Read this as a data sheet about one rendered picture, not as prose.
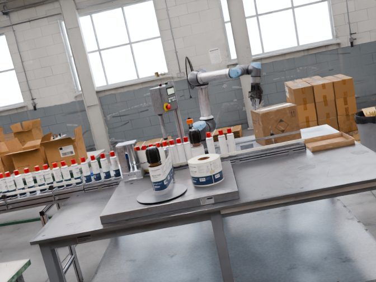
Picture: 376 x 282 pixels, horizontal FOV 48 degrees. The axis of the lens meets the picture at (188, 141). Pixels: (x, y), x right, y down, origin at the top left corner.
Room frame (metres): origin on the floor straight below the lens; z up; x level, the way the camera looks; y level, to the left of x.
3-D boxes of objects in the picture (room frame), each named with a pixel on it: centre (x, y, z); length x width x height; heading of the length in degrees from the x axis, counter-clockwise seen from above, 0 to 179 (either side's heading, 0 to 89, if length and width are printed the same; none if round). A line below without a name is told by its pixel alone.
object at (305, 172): (2.94, -0.11, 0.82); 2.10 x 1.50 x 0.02; 86
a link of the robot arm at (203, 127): (3.42, -0.12, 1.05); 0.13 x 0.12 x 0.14; 146
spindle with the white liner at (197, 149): (2.76, -0.05, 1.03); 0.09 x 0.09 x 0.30
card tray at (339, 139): (2.98, -0.99, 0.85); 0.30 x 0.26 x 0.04; 86
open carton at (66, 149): (4.52, 1.30, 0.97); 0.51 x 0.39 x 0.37; 175
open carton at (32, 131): (6.80, 2.50, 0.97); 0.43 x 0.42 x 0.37; 166
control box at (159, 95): (3.14, 0.11, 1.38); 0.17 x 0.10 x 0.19; 141
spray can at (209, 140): (3.04, -0.16, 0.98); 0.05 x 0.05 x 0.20
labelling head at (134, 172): (2.98, 0.43, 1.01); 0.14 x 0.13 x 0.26; 86
